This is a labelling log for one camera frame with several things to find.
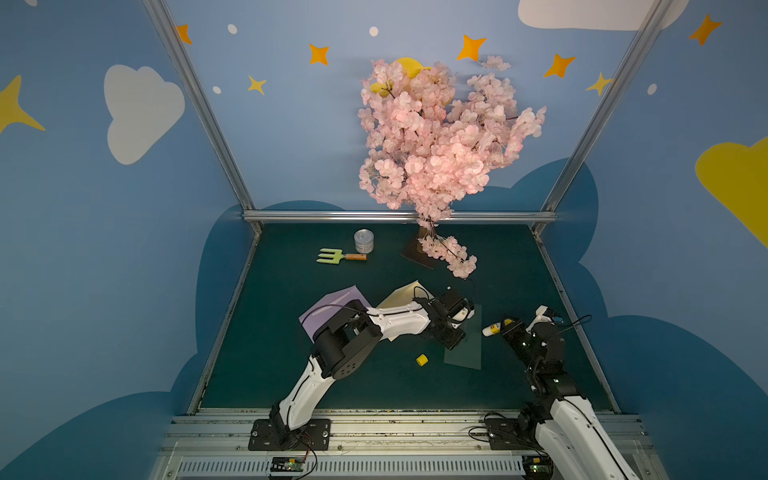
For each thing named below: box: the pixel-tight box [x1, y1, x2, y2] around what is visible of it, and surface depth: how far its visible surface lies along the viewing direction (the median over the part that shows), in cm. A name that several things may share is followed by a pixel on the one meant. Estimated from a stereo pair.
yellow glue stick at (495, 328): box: [482, 318, 513, 337], surface depth 86 cm
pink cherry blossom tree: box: [359, 55, 547, 279], surface depth 74 cm
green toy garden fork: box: [316, 248, 368, 265], surface depth 113 cm
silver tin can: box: [354, 228, 375, 254], surface depth 113 cm
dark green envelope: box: [444, 304, 482, 371], surface depth 90 cm
